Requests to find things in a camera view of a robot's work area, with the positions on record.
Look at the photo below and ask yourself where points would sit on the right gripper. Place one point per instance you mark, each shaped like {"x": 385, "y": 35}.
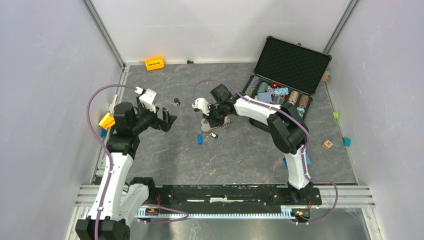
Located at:
{"x": 213, "y": 122}

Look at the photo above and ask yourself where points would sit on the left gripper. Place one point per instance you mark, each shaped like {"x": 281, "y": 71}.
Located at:
{"x": 162, "y": 124}

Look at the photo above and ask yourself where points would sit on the blue key tag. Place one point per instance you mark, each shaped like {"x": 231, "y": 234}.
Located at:
{"x": 200, "y": 139}

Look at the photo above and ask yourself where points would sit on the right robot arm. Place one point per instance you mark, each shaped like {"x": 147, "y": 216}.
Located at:
{"x": 288, "y": 131}

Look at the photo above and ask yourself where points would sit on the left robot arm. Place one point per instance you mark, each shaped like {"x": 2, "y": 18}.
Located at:
{"x": 112, "y": 212}

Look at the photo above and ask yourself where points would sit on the small black key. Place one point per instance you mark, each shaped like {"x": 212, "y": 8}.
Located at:
{"x": 176, "y": 102}

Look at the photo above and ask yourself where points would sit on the yellow orange block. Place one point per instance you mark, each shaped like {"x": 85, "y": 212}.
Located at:
{"x": 107, "y": 121}

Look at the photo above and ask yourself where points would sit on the orange toy block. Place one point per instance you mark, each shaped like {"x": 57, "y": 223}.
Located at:
{"x": 154, "y": 63}

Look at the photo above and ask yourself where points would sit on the small blue block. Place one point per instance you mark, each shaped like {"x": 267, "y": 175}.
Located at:
{"x": 104, "y": 133}

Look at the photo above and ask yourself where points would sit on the black poker chip case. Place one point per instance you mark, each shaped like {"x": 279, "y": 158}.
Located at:
{"x": 284, "y": 67}

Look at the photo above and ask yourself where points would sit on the blue green brick stack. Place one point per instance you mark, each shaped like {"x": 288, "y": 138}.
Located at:
{"x": 307, "y": 158}

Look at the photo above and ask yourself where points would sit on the tan cube by case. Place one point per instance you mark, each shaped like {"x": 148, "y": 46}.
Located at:
{"x": 326, "y": 76}

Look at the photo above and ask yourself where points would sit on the wooden letter cube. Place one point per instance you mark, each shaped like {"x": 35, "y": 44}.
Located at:
{"x": 327, "y": 144}

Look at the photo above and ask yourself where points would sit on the teal cube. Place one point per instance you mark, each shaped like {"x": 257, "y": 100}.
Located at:
{"x": 346, "y": 142}

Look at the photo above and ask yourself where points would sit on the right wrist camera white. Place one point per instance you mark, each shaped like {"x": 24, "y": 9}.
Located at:
{"x": 201, "y": 105}

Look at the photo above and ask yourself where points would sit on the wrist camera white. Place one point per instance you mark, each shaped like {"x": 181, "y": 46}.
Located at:
{"x": 147, "y": 97}
{"x": 201, "y": 105}

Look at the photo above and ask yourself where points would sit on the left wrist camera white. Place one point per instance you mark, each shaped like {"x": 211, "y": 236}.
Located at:
{"x": 147, "y": 97}

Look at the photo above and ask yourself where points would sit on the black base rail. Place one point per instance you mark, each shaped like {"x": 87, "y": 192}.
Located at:
{"x": 231, "y": 198}

